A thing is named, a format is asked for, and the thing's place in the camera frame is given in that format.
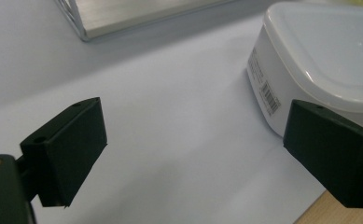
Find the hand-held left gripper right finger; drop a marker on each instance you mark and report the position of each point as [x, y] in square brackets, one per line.
[334, 152]

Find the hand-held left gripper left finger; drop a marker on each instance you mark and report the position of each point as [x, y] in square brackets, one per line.
[67, 149]

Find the white lidded plastic container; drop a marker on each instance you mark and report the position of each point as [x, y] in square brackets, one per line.
[319, 46]

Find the wooden table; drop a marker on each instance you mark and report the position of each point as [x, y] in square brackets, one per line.
[322, 213]

